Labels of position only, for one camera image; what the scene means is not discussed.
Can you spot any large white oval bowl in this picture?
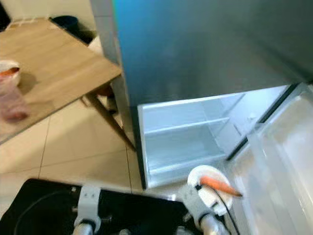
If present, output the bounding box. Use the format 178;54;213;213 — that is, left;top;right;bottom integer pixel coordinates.
187;165;232;216

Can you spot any thick orange carrot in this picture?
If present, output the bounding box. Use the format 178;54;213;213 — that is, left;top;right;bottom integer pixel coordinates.
199;175;244;198

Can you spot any clear fridge crisper cover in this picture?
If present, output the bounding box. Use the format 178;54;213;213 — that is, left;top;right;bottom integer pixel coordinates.
147;153;225;176

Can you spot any glass fridge shelf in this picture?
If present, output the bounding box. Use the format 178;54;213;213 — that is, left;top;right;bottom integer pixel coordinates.
142;117;230;135

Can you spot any clear fridge door bin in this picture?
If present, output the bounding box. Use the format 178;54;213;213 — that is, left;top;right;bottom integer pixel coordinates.
247;122;313;235

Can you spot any grey steel fridge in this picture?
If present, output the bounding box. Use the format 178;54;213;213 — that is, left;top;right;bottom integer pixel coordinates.
89;0;313;190

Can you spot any wooden table leg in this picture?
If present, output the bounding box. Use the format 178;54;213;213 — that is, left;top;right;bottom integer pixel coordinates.
86;92;135;151

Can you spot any slim orange carrot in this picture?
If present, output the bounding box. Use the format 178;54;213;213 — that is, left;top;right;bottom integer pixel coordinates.
0;68;21;77

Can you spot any small white round bowl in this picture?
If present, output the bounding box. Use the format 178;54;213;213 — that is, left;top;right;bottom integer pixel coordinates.
0;60;22;88

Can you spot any dark blue bin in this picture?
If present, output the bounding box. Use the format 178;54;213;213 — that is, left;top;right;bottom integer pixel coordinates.
51;15;79;33

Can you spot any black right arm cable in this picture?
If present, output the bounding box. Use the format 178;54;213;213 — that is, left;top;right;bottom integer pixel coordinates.
213;188;244;235

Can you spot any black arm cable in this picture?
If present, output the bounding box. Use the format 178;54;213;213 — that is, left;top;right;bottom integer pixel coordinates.
213;188;244;235
23;190;79;235

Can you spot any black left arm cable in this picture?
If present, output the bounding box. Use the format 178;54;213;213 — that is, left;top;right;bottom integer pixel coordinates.
23;190;79;235

